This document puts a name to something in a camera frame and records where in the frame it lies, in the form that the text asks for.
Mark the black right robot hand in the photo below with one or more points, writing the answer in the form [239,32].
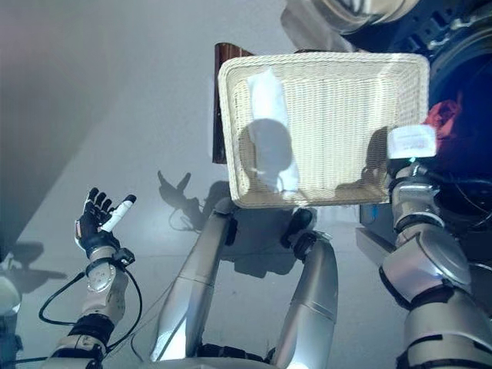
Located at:
[411,142]

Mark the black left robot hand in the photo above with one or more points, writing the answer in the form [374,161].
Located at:
[96,230]

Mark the red garment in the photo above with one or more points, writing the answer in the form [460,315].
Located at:
[442,115]

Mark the white garment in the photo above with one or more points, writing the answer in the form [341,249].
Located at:
[269,107]

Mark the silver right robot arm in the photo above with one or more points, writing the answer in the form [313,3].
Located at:
[430,269]

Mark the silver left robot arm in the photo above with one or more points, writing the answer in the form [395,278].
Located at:
[104,292]

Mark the grey front-load washing machine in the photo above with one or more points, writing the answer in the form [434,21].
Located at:
[469,57]

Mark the white wicker basket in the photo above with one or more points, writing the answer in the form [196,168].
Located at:
[338,115]

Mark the white rounded object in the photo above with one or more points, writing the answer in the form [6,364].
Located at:
[9,300]

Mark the round glass washer door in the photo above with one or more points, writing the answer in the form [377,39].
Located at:
[346,15]

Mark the brown wooden stool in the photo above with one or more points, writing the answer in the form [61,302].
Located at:
[218,115]

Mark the grey robot torso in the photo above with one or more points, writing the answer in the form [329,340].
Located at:
[215,363]

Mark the silver right robot leg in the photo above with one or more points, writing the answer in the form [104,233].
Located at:
[311,300]

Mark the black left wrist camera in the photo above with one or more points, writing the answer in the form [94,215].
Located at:
[125,257]

